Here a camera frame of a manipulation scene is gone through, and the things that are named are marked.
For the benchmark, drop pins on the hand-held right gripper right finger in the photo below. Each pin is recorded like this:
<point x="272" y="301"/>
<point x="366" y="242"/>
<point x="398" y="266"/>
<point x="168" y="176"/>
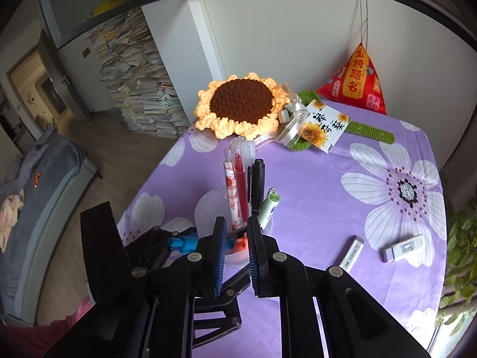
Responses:
<point x="253" y="257"/>

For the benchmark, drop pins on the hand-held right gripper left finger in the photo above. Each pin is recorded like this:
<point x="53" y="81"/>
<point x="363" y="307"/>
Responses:
<point x="220" y="257"/>

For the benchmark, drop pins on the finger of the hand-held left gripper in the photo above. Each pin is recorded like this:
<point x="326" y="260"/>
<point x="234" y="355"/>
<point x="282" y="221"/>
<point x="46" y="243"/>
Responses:
<point x="233" y="305"/>
<point x="152" y="244"/>

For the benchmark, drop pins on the orange marker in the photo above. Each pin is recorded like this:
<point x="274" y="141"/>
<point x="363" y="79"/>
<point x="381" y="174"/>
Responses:
<point x="241" y="245"/>

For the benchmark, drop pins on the frosted plastic cup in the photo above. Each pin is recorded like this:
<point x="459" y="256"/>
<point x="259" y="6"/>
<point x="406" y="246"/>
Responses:
<point x="212" y="209"/>

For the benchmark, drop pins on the green highlighter pen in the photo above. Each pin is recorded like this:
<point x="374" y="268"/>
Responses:
<point x="268" y="205"/>

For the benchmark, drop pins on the pink checked pen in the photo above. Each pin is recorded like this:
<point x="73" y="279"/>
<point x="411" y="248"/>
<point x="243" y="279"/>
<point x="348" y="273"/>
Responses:
<point x="231" y="194"/>

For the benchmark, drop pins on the black pen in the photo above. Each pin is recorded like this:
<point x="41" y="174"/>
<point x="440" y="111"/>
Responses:
<point x="257" y="190"/>

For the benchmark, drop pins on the red gel pen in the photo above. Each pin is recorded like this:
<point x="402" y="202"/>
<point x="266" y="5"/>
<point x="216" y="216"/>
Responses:
<point x="241" y="186"/>

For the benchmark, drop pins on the clear gel pen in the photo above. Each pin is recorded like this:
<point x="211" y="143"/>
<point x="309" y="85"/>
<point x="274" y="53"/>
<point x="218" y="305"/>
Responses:
<point x="249" y="151"/>

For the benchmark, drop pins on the grey bed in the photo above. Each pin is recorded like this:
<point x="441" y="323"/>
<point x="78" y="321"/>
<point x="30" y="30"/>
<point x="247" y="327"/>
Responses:
<point x="48" y="201"/>

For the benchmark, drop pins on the purple floral tablecloth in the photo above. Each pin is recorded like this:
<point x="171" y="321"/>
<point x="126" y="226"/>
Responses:
<point x="316" y="201"/>

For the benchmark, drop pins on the pale cloth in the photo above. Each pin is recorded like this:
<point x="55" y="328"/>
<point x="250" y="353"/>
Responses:
<point x="11" y="216"/>

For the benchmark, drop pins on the white eraser stick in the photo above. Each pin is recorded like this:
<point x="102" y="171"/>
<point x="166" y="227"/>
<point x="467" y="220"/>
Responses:
<point x="352" y="253"/>

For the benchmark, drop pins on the person's pink clothing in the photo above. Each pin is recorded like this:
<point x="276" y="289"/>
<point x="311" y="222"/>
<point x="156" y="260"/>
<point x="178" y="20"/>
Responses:
<point x="44" y="335"/>

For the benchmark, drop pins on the sunflower print card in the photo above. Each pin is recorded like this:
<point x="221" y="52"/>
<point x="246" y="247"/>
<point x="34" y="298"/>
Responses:
<point x="324" y="126"/>

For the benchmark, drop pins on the white ribbon bow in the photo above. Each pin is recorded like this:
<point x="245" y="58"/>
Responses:
<point x="298" y="113"/>

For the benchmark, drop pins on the tall pile of books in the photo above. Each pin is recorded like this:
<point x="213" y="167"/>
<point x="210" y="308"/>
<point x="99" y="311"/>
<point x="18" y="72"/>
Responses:
<point x="149" y="93"/>

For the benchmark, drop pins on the crochet sunflower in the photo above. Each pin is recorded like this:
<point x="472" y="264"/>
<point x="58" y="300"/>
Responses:
<point x="238" y="100"/>

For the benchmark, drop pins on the green crochet stem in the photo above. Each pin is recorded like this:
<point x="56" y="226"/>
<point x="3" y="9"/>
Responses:
<point x="369" y="130"/>

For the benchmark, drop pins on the wooden door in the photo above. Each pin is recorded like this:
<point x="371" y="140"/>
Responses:
<point x="41" y="82"/>

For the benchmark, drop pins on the red pyramid pouch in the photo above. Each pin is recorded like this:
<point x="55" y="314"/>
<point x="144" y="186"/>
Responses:
<point x="354" y="78"/>

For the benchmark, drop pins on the green potted plant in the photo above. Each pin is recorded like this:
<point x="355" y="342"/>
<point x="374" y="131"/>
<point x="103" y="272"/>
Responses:
<point x="462" y="261"/>

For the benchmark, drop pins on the yellow object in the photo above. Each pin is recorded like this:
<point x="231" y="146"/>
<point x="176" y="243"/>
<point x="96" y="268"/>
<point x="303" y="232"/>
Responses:
<point x="111" y="3"/>

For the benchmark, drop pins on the wall switch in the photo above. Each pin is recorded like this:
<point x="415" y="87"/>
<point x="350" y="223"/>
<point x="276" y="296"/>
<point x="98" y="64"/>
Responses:
<point x="86" y="53"/>

